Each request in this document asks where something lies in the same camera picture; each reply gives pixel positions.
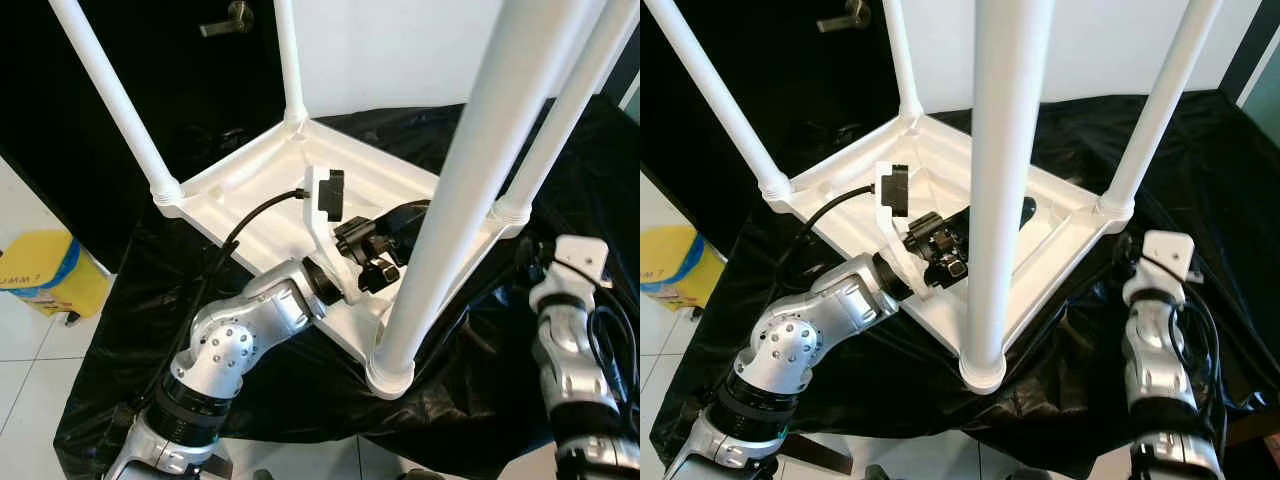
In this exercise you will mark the yellow bag with blue band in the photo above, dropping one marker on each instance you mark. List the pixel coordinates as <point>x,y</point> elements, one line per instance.
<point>675,265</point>
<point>50,275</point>

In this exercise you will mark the white plastic table leg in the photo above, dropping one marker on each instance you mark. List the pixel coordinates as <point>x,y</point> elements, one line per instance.
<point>1005,200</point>
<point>470,200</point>
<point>290,60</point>
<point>110,100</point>
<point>900,60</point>
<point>570,100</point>
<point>1165,100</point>
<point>715,100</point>

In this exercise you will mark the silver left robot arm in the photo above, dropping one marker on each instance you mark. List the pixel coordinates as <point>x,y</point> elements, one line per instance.
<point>230,345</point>
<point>800,340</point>

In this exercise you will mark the black shiny tablecloth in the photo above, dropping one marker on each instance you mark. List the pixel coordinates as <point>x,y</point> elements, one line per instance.
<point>1210,180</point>
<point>470,400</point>

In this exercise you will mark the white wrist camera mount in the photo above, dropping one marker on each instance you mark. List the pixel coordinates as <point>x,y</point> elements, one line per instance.
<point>882,190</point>
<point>580,258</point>
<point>312,195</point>
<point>1170,252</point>

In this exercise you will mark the dark grey door frame post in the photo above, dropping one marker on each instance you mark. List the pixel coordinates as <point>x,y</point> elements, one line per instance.
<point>1250,50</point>
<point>630,75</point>

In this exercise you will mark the white plastic table top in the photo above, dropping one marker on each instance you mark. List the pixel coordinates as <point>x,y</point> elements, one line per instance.
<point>400,175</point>
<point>1080,215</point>

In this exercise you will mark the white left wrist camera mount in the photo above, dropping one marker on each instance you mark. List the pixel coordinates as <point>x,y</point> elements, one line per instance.
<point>882,190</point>
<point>312,195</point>

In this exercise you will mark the brown wooden table brace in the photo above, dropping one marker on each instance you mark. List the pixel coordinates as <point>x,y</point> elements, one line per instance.
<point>215,465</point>
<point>825,458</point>

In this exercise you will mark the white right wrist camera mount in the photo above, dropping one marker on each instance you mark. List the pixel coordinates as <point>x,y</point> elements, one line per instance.
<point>1170,252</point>
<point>580,258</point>

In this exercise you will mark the black door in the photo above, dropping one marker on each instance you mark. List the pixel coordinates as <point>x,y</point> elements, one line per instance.
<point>800,90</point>
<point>180,80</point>

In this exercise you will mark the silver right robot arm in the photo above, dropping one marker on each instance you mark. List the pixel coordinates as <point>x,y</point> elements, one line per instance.
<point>570,370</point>
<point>1160,370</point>

